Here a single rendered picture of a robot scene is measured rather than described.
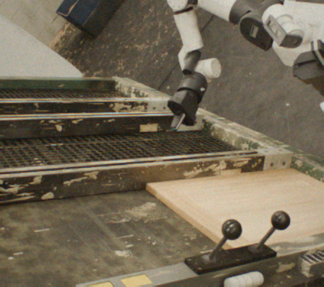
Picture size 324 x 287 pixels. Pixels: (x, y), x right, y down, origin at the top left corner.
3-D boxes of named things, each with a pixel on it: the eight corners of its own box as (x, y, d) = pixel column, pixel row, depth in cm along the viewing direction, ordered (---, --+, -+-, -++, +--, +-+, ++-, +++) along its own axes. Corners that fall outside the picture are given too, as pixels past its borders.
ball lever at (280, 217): (264, 259, 103) (298, 221, 95) (250, 262, 101) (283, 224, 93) (254, 243, 105) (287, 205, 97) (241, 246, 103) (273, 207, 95)
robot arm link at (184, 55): (194, 78, 179) (184, 42, 176) (215, 74, 174) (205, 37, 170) (184, 84, 174) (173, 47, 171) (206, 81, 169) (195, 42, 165)
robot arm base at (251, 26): (264, 24, 163) (262, -8, 156) (300, 32, 155) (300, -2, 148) (239, 46, 155) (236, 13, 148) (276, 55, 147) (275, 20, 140)
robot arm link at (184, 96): (178, 127, 168) (191, 100, 175) (202, 125, 162) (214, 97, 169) (159, 102, 161) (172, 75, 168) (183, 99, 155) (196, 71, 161)
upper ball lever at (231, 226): (218, 270, 97) (249, 230, 88) (202, 274, 95) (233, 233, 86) (209, 253, 99) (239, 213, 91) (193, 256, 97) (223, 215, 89)
